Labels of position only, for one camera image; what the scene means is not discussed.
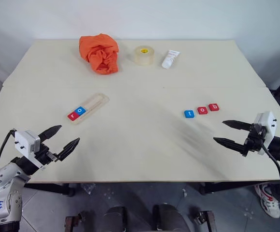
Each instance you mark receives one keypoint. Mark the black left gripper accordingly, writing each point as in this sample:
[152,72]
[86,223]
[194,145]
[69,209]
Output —
[45,154]

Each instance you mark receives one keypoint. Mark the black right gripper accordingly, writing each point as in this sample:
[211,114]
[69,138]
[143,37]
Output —
[253,141]

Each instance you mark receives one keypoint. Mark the red letter tile r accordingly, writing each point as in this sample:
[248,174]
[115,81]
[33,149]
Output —
[73,116]

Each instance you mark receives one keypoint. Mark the red letter tile b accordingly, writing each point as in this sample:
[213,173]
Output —
[214,107]

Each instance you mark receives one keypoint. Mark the blue letter tile o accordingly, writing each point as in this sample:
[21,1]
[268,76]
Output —
[79,110]

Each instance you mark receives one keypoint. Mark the red letter tile o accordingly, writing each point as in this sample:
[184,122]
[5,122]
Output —
[202,110]

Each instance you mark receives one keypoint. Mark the wooden letter tray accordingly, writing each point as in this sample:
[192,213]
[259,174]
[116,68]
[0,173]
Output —
[95,102]

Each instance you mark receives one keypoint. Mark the blue letter tile t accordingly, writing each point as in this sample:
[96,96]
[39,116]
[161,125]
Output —
[189,114]

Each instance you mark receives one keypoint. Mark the white and red sneaker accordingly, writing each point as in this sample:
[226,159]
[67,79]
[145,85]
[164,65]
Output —
[268,200]

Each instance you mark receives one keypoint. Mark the crumpled orange cloth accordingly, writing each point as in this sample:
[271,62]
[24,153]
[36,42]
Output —
[98,54]

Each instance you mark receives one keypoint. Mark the white squeeze tube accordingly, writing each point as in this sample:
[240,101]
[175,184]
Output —
[170,59]

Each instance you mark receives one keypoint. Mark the clear tape roll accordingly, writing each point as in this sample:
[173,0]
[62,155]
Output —
[144,56]

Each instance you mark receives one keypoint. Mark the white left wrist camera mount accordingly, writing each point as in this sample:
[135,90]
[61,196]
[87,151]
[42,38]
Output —
[26,142]

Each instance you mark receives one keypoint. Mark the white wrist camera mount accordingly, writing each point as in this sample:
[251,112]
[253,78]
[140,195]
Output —
[26,142]
[266,120]

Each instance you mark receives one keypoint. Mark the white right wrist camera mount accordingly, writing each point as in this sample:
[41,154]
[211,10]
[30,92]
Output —
[266,120]

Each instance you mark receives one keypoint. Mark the rusty metal bracket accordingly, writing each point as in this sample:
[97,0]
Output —
[206,220]
[75,221]

